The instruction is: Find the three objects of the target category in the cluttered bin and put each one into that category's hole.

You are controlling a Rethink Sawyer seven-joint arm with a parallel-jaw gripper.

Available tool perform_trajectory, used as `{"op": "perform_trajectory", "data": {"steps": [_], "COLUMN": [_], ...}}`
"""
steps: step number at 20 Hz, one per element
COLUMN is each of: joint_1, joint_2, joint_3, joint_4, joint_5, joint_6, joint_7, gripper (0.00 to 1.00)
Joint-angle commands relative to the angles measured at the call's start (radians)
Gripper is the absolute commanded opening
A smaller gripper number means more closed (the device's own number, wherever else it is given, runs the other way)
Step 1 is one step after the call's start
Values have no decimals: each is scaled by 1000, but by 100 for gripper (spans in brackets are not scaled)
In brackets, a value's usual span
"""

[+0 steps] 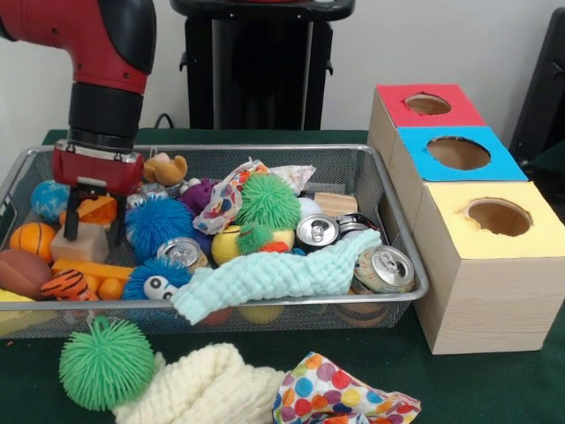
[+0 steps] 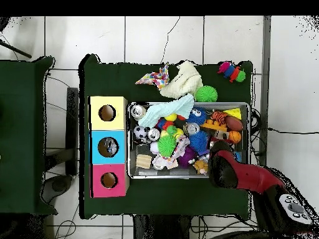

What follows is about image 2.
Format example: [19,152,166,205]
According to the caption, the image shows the black panel stand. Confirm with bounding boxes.
[66,87,80,176]

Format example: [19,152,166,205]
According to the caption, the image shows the blue fuzzy googly-eyed toy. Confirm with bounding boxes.
[188,107,207,126]

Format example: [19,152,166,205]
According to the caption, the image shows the crushed silver drink can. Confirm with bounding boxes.
[130,104,147,121]
[183,121,201,137]

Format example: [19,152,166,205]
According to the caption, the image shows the black cable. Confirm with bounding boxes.
[266,126,319,135]

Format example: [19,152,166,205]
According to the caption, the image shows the cream knitted cloth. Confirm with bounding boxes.
[159,60,204,100]

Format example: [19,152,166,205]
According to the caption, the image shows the colourful patterned cloth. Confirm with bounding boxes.
[135,62,171,91]

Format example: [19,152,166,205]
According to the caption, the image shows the green spiky rubber ball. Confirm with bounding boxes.
[195,85,219,103]
[156,134,178,158]

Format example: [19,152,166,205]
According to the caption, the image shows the mint green knitted cloth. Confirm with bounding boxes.
[137,93,196,128]

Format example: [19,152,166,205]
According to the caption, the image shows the tan plush animal toy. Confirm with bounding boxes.
[193,158,211,175]

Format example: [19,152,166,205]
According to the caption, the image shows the dark green table cloth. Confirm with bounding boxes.
[79,54,254,220]
[0,54,57,216]

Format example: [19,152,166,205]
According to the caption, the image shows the grey stand base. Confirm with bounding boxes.
[42,174,75,204]

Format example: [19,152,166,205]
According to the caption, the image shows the brown toy football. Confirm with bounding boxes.
[224,115,245,133]

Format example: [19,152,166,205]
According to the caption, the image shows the small orange basketball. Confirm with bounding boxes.
[227,129,243,145]

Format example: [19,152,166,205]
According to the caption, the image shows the black and white soccer ball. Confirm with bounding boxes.
[133,124,150,140]

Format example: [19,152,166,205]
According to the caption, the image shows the wooden box with three holes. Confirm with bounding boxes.
[88,95,130,199]

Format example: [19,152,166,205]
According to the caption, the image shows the flat wooden block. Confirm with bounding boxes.
[135,154,153,169]

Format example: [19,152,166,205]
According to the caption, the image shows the blue spiky rubber ball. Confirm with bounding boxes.
[189,131,211,156]

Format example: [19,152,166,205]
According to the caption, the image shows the shallow clear mesh bin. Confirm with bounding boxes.
[126,101,250,179]

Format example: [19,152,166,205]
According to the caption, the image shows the multicoloured spiky caterpillar toy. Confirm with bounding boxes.
[217,61,247,84]

